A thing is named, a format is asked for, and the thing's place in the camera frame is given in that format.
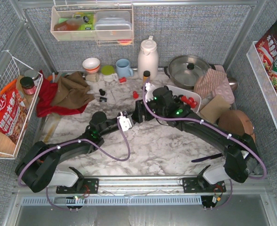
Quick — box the white thermos jug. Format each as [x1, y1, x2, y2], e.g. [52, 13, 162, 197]
[137, 35, 159, 80]

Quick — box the blue mug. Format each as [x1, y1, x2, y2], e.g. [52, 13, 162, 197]
[116, 59, 134, 78]

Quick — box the white wire basket left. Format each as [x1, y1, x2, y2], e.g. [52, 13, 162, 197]
[0, 50, 43, 159]

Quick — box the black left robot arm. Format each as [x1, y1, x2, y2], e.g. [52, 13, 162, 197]
[15, 112, 127, 193]

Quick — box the green lidded white cup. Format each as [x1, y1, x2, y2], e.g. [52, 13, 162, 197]
[101, 65, 118, 82]

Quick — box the black capsule top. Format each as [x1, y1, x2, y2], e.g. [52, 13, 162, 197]
[99, 89, 106, 96]
[99, 97, 107, 103]

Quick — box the purple spatula handle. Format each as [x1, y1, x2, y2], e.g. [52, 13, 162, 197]
[191, 153, 223, 163]

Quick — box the pink silicone mould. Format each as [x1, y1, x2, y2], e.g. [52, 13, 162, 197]
[212, 75, 235, 105]

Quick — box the small beige pepper jar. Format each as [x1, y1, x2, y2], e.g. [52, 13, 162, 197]
[85, 73, 99, 82]

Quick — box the orange spice bottle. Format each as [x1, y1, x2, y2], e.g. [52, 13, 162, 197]
[142, 71, 150, 83]

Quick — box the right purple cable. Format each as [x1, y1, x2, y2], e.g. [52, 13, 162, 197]
[142, 77, 268, 210]

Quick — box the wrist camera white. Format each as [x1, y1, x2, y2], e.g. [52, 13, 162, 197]
[117, 112, 134, 132]
[145, 82, 156, 102]

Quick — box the red capsule pair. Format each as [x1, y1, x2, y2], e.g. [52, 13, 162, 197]
[190, 101, 198, 108]

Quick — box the white striped bowl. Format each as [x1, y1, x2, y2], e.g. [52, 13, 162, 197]
[82, 57, 100, 73]

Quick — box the purple cable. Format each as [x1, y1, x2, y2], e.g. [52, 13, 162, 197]
[17, 117, 131, 210]
[142, 77, 268, 210]

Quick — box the dark lidded sauce jar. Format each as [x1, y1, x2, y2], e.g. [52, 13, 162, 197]
[20, 77, 36, 95]

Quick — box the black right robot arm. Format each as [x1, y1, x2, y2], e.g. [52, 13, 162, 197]
[132, 86, 261, 186]

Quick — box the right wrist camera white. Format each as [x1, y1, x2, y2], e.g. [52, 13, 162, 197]
[145, 82, 156, 102]

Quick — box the round wooden board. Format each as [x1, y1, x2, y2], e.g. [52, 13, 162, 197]
[218, 110, 255, 141]

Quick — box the brown cloth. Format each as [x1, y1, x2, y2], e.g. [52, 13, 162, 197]
[51, 71, 95, 109]

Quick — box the green drink bottle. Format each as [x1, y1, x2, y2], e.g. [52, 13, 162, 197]
[72, 12, 95, 31]

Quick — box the pink striped towel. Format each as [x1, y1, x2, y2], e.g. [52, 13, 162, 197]
[193, 68, 227, 99]

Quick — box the red snack bag left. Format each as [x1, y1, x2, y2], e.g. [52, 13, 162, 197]
[0, 79, 27, 144]

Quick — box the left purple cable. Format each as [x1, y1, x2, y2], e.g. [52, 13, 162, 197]
[17, 117, 131, 210]

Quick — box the white wire basket right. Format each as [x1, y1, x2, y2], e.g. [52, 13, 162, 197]
[246, 41, 277, 129]

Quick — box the red cloth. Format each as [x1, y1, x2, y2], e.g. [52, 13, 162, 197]
[36, 79, 88, 118]

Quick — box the silver lidded jar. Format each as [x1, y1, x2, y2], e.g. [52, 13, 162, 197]
[24, 69, 40, 86]

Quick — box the steel ladle bowl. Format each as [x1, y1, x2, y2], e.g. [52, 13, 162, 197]
[228, 77, 238, 92]

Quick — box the steel pot with glass lid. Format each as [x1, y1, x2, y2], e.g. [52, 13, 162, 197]
[164, 55, 216, 90]

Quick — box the white wire basket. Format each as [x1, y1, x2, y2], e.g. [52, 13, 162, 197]
[246, 41, 277, 129]
[0, 50, 43, 159]

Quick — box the clear wall shelf bin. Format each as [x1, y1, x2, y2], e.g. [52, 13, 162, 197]
[50, 3, 134, 45]

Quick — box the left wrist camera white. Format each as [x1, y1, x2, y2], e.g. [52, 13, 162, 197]
[117, 112, 134, 132]

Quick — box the clear plastic food container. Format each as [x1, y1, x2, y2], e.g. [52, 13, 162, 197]
[94, 10, 132, 40]

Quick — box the tan cardboard sheet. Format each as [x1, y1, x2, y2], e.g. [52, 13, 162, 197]
[200, 95, 231, 123]

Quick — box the white plastic storage basket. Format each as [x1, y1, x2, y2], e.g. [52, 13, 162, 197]
[167, 85, 202, 113]

